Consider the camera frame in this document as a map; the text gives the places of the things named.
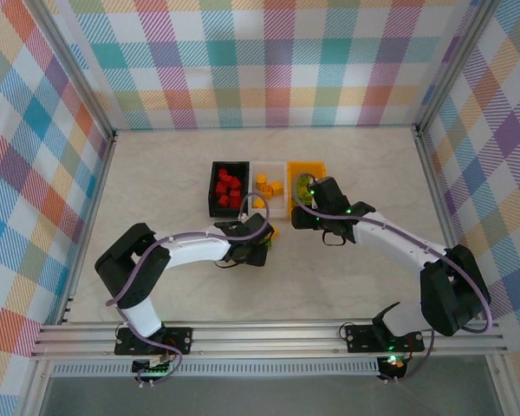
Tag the green lego brick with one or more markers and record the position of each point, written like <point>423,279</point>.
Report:
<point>302,180</point>
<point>300,191</point>
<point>307,198</point>
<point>268,248</point>

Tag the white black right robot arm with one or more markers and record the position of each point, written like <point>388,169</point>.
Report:
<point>394,242</point>

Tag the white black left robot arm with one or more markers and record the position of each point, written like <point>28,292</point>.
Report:
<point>190,249</point>

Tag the black plastic container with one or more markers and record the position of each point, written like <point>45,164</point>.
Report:
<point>229,212</point>

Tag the yellow plastic container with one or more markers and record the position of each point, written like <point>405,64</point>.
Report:
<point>312,168</point>

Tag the white plastic container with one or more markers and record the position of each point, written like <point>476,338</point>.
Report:
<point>271,169</point>

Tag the circuit board with green terminal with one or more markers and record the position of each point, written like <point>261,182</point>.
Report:
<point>156,369</point>

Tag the small black controller box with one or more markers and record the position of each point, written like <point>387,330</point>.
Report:
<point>392,362</point>

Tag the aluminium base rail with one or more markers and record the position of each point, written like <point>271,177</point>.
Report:
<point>264,338</point>

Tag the aluminium frame side rail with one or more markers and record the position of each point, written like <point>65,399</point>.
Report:
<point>91,208</point>
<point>430,173</point>

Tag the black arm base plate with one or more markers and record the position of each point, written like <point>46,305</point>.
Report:
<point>180,340</point>
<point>359,338</point>

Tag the aluminium frame post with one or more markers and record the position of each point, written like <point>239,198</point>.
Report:
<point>73,65</point>
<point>454,65</point>

